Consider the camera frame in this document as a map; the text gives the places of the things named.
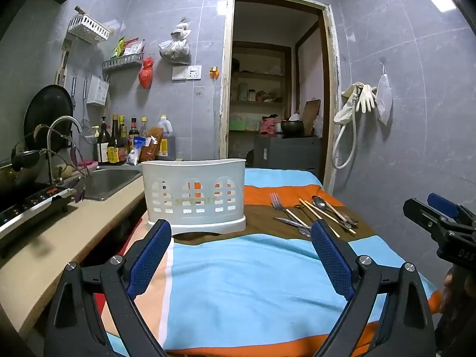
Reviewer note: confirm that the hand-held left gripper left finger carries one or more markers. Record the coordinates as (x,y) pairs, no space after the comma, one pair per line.
(148,258)

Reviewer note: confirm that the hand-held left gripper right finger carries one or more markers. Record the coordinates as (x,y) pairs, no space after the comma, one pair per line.
(333,262)

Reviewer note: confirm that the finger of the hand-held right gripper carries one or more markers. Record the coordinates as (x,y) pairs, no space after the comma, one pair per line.
(442,202)
(422,212)

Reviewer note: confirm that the metal spoon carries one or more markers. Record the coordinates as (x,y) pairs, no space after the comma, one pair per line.
(319,201)
(346,223)

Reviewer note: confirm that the slim metal utensil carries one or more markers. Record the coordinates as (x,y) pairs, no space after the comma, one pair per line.
(288,222)

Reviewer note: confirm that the metal fork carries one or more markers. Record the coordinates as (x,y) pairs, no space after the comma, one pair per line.
(276,200)

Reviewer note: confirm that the white plastic utensil basket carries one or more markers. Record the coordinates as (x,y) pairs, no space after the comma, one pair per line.
(193,176)

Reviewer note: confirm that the person's right hand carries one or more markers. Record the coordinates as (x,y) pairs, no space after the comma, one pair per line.
(449,292)

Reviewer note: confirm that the striped blanket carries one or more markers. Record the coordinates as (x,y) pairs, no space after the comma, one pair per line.
(241,279)

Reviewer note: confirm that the beige kitchen counter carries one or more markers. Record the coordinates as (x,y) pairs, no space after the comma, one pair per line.
(55,245)

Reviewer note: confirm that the blue white packet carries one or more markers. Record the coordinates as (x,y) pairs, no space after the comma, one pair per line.
(135,152)

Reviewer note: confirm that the brown packet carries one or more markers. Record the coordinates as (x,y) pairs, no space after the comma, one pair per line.
(153,143)

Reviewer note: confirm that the dark grey cabinet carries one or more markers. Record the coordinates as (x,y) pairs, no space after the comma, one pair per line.
(286,154)

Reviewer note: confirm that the translucent plastic bag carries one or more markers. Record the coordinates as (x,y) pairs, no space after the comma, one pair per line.
(384,100)

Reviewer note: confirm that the row of dark sauce bottles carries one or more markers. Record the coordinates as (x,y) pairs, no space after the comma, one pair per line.
(113,145)

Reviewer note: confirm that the cream rubber glove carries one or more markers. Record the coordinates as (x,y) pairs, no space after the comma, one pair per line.
(366,98)
(344,113)

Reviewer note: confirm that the black induction cooker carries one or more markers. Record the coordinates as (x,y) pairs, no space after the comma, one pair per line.
(29,208)

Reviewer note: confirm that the clear oil jug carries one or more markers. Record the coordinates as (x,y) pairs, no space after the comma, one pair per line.
(165,130)

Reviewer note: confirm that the black bowl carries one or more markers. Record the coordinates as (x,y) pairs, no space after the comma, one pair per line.
(292,128)

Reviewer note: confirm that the wooden cutting board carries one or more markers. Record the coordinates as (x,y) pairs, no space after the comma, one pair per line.
(311,117)

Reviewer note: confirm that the pink cloth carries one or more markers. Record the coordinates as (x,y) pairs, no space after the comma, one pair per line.
(268,125)

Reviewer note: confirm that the curved steel faucet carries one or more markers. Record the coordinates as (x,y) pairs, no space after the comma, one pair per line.
(68,119)

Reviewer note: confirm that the black wok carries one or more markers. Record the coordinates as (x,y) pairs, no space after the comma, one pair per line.
(48,108)

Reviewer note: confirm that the steel ladle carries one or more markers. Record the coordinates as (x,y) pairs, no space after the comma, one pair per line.
(73,91)

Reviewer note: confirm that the red plastic bag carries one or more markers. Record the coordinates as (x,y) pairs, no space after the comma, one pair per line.
(145,74)

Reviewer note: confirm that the green jar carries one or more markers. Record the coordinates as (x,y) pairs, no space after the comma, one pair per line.
(242,91)

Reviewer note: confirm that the orange plug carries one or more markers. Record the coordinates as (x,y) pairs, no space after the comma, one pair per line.
(213,72)

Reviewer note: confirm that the wooden shelf unit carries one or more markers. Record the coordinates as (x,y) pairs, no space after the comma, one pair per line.
(260,76)

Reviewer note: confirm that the red seasoning packet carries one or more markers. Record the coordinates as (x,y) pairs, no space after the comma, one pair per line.
(134,47)

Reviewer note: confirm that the wooden spatula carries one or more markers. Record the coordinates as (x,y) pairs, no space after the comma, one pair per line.
(64,63)

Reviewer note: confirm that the green seasoning packet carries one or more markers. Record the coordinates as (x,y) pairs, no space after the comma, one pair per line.
(119,47)

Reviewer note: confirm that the white wall socket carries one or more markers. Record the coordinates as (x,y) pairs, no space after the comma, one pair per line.
(186,73)

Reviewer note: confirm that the wooden door frame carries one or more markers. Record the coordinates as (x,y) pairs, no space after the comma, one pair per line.
(224,81)

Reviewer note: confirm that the grey wall rack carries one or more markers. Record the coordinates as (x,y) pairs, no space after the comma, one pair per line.
(122,62)

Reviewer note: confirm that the white wall basket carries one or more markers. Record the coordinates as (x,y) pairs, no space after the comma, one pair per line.
(89,26)

